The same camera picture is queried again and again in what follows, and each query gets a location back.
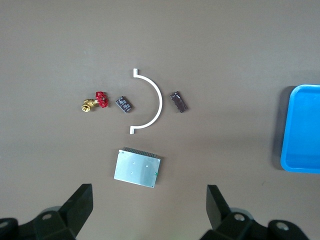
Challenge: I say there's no brass valve red handle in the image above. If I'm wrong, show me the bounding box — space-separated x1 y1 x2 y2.
81 91 110 113

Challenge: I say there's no silver power supply box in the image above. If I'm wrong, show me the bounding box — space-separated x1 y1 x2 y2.
113 146 162 189

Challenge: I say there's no white curved bracket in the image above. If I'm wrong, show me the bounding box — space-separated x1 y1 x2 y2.
129 68 163 135

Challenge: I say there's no blue plastic tray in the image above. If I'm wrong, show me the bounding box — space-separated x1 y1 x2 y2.
280 84 320 174

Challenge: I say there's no black printed capacitor block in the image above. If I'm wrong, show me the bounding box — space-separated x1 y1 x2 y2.
115 95 134 114

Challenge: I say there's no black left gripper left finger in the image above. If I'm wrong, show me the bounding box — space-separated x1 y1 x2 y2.
17 184 94 240

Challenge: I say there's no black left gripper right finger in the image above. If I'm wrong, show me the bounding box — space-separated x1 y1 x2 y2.
201 184 272 240

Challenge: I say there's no dark brown capacitor block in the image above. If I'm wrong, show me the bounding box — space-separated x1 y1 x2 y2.
169 90 189 114

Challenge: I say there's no brown table cover mat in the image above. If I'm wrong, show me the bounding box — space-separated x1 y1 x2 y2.
0 0 320 240

